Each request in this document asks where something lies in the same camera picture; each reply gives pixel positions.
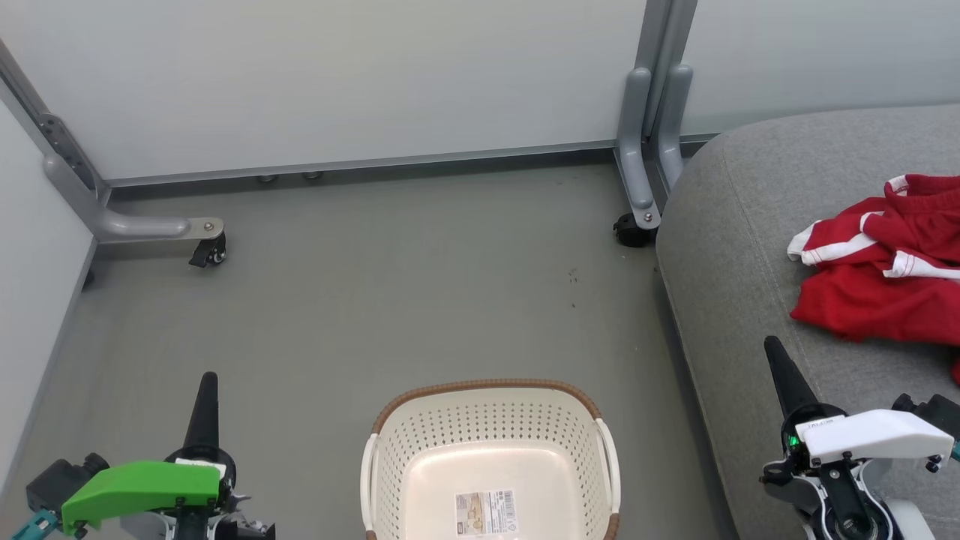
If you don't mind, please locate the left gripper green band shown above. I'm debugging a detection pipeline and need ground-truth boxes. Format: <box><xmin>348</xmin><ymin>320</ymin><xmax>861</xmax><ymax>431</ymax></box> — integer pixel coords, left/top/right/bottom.
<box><xmin>61</xmin><ymin>371</ymin><xmax>275</xmax><ymax>540</ymax></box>

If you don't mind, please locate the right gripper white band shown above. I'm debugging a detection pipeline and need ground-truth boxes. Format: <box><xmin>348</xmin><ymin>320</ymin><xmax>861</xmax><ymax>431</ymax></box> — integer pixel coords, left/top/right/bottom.
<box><xmin>759</xmin><ymin>335</ymin><xmax>956</xmax><ymax>540</ymax></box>

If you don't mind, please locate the red garment with white stripes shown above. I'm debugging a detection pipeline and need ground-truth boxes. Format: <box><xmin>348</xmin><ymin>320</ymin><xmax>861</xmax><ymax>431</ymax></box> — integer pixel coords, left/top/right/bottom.
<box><xmin>785</xmin><ymin>173</ymin><xmax>960</xmax><ymax>386</ymax></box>

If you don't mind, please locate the cream perforated laundry basket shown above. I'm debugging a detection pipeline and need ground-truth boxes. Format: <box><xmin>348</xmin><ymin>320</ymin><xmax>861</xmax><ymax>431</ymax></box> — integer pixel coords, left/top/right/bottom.
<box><xmin>359</xmin><ymin>378</ymin><xmax>623</xmax><ymax>540</ymax></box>

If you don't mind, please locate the grey fabric sofa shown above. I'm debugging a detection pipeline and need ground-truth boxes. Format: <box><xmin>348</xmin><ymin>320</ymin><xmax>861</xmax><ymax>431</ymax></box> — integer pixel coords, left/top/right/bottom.
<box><xmin>655</xmin><ymin>103</ymin><xmax>960</xmax><ymax>540</ymax></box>

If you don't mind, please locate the black caster with metal fork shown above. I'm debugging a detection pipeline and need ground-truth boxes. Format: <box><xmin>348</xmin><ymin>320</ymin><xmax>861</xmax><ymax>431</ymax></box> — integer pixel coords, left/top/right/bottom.
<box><xmin>188</xmin><ymin>232</ymin><xmax>228</xmax><ymax>269</ymax></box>

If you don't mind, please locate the long grey partition leg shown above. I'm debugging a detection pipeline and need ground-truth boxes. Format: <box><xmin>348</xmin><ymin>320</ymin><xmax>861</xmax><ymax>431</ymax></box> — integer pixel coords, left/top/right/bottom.
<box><xmin>43</xmin><ymin>153</ymin><xmax>226</xmax><ymax>245</ymax></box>

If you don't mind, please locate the black round caster wheel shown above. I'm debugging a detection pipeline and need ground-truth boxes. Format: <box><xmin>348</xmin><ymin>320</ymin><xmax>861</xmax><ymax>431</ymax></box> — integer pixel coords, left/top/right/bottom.
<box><xmin>613</xmin><ymin>212</ymin><xmax>659</xmax><ymax>249</ymax></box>

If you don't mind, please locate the white partition screen at side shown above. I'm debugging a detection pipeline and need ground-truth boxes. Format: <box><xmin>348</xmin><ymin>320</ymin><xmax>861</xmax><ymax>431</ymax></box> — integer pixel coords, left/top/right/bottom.
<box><xmin>0</xmin><ymin>96</ymin><xmax>100</xmax><ymax>500</ymax></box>

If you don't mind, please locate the grey curved partition leg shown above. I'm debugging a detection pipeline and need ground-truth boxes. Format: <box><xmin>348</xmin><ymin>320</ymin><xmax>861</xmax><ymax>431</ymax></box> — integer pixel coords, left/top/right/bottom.
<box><xmin>651</xmin><ymin>63</ymin><xmax>695</xmax><ymax>190</ymax></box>
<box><xmin>614</xmin><ymin>67</ymin><xmax>664</xmax><ymax>231</ymax></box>

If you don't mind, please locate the paper label sticker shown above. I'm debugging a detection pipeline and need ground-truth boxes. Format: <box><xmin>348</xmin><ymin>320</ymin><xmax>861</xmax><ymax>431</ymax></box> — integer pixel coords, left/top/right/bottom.
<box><xmin>454</xmin><ymin>489</ymin><xmax>519</xmax><ymax>537</ymax></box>

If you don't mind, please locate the white partition screen beside sofa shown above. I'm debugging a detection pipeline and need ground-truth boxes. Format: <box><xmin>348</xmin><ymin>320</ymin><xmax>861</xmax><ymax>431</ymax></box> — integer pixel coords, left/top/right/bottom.
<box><xmin>660</xmin><ymin>0</ymin><xmax>960</xmax><ymax>142</ymax></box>

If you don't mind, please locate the wide white partition screen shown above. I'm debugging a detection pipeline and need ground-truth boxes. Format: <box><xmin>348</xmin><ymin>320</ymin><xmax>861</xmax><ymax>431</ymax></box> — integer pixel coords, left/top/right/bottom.
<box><xmin>0</xmin><ymin>0</ymin><xmax>655</xmax><ymax>205</ymax></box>

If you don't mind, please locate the teal cable connector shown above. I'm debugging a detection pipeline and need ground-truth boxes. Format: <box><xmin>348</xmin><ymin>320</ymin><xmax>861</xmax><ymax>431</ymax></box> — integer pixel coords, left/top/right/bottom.
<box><xmin>10</xmin><ymin>508</ymin><xmax>60</xmax><ymax>540</ymax></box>

